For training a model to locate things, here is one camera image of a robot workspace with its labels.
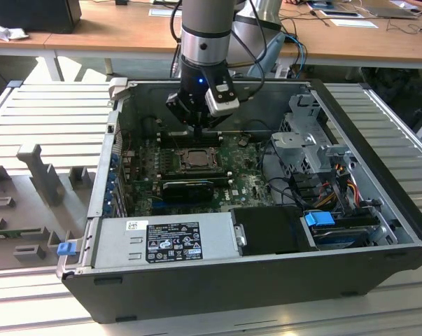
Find black RAM slot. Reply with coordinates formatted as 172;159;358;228
163;176;234;181
160;139;223;144
163;179;234;186
163;169;234;175
160;135;223;141
160;131;223;137
163;173;234;179
160;143;223;148

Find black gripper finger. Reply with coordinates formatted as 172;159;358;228
165;92;200;139
198;113;232;139

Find grey metal drive cage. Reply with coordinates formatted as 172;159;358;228
269;93;355;176

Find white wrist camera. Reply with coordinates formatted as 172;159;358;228
205;83;241;118

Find hard disk in blue carrier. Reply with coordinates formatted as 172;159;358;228
303;209;379;251

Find pale blue teach pendant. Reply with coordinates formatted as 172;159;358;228
247;31;288;78

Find green motherboard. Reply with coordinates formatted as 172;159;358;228
121;132;278;218

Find CPU socket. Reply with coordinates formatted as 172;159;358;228
177;146;223;174

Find pale blue paper sheet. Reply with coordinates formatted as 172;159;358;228
149;8;182;18

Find white paper sheet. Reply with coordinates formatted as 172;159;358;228
330;17;379;29

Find black computer tower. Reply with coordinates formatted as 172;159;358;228
0;0;83;35

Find grey power supply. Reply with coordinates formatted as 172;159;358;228
91;215;240;270

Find black plastic shroud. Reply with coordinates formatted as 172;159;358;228
230;206;318;257

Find metal locking lever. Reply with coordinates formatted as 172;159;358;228
169;133;183;155

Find grey parts rack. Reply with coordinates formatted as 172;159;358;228
0;142;103;271

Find metal socket cover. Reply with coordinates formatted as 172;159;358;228
180;148;220;172

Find yellow red power wires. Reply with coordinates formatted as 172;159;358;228
315;177;359;208

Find blue cable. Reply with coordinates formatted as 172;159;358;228
283;31;308;71

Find silver CPU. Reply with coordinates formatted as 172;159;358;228
188;152;211;166

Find black PC case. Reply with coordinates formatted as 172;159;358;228
56;78;422;325

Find flat tablet device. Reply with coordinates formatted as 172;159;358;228
318;9;359;18

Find crumpled white paper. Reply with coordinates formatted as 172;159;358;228
0;19;30;42

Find wooden desk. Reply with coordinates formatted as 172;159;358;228
42;0;422;70
0;0;84;57

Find graphics card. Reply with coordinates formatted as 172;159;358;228
161;180;214;203

